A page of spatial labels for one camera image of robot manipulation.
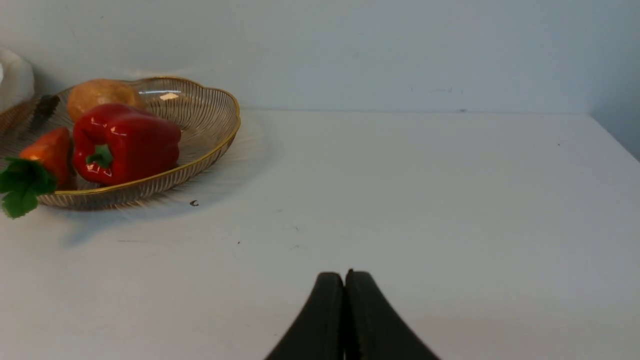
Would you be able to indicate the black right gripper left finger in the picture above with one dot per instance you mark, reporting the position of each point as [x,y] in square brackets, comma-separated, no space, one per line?
[315,334]

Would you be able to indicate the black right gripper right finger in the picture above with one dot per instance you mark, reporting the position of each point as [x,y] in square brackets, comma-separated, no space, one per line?
[373,329]

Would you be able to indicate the gold-rimmed glass bowl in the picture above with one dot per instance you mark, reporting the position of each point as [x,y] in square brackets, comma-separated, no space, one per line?
[209,119]

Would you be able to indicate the red bell pepper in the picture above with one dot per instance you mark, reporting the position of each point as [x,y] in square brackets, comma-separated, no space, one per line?
[118,143]

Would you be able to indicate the orange carrot with leaves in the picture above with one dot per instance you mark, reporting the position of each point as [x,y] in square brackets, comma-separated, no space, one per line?
[41,168]

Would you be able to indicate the brown potato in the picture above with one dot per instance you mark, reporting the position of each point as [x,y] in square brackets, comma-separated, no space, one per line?
[87,95]

